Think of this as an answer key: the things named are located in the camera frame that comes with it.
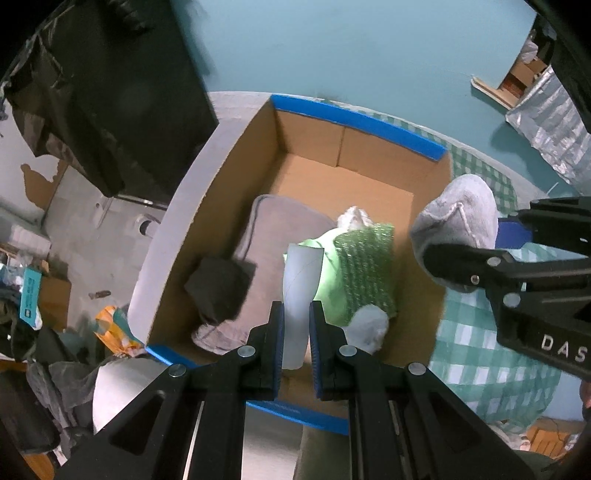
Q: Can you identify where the wooden frame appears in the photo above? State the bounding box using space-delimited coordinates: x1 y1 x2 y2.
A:
471 39 555 112

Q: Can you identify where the light green cloth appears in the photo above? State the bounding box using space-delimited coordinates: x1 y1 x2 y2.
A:
295 228 356 326

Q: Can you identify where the pile of dark clothes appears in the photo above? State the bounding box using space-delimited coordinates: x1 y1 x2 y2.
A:
0 286 47 365

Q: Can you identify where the silver foil sheet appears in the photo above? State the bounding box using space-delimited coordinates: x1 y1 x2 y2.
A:
505 65 591 188

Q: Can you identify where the orange plastic bag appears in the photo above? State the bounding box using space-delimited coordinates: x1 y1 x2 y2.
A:
95 305 144 358

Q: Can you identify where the green checkered tablecloth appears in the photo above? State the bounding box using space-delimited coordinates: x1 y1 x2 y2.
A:
342 104 561 435

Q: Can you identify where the black plastic bag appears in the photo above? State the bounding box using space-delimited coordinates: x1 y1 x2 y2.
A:
4 0 220 197

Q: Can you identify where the dark grey cloth piece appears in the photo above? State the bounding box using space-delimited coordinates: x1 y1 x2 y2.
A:
184 257 257 326

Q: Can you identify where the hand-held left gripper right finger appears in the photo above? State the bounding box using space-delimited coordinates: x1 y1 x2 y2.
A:
308 300 539 480

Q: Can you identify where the green bubble wrap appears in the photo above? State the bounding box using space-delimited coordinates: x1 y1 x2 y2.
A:
333 222 399 319

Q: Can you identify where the grey sock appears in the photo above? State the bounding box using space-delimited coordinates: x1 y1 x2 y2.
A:
410 174 499 294

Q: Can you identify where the wooden crate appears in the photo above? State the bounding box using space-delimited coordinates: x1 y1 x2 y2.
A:
524 418 583 462

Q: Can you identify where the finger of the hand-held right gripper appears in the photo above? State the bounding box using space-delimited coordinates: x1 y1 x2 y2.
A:
422 244 591 297
496 196 591 257

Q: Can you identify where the white cardboard tube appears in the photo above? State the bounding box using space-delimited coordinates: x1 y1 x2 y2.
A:
280 244 325 371

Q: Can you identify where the teal box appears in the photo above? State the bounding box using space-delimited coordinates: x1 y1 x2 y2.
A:
18 268 47 330

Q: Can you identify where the white printed cloth bundle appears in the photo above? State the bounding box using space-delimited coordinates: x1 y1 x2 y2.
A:
336 205 375 229

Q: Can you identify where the blue cardboard box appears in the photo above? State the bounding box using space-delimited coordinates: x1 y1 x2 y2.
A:
129 93 452 435

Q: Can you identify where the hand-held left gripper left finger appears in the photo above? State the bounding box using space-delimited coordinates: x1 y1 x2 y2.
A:
55 301 284 480

